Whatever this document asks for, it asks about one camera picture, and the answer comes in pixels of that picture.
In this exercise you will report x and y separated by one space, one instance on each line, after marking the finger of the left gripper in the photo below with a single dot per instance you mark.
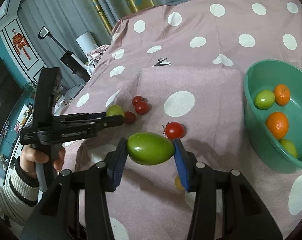
81 118
109 121

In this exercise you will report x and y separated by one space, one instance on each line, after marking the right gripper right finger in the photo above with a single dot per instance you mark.
244 215

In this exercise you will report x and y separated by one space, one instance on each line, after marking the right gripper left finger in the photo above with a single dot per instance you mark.
75 205

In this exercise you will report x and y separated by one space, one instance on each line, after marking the small red tomato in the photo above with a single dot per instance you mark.
129 117
141 108
137 99

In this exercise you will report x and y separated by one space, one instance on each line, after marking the green fruit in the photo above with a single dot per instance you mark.
146 148
115 110
264 99

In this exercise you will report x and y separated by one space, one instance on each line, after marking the brown longan fruit front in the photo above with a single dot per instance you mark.
178 183

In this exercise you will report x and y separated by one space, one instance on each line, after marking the large red tomato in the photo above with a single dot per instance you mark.
173 130

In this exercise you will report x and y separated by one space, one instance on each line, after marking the green fruit bowl front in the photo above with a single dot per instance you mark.
290 147

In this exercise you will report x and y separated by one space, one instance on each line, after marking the large orange front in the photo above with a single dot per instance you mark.
278 124

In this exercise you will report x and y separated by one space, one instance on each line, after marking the green plastic bowl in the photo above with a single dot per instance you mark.
267 74

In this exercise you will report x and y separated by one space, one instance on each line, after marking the person's left hand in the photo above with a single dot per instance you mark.
30 157

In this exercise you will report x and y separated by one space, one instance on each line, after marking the small red tomato front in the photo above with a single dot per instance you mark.
141 108

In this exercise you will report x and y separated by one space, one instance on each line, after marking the small red tomato back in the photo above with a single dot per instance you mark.
137 99

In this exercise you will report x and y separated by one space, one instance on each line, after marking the black phone tripod stand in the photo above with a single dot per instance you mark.
69 58

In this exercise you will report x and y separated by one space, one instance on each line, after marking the black television screen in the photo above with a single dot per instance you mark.
10 93

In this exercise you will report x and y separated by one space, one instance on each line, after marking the crumpled clothes pile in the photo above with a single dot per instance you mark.
95 55

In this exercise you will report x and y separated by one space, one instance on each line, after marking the white cylinder lamp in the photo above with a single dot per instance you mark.
86 42

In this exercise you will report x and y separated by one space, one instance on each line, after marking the pink polka dot cloth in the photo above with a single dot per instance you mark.
189 61

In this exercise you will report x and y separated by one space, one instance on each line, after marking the red chinese knot decoration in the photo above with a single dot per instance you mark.
19 43

